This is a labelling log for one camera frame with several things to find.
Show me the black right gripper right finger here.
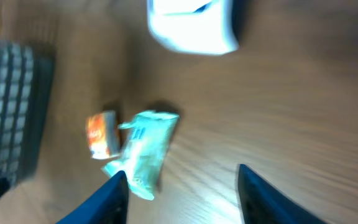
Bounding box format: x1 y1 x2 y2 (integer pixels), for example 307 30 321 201
237 164 324 224

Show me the dark grey plastic basket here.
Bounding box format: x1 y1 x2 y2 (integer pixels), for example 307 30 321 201
0 40 55 185

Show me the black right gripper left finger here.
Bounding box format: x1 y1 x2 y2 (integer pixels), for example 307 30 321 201
57 171 129 224

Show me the teal snack wrapper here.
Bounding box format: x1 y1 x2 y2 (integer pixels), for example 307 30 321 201
102 110 180 200

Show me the orange white snack packet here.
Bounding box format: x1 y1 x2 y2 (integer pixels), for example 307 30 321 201
86 110 121 160

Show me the white barcode scanner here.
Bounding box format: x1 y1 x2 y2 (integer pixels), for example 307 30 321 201
147 0 239 55

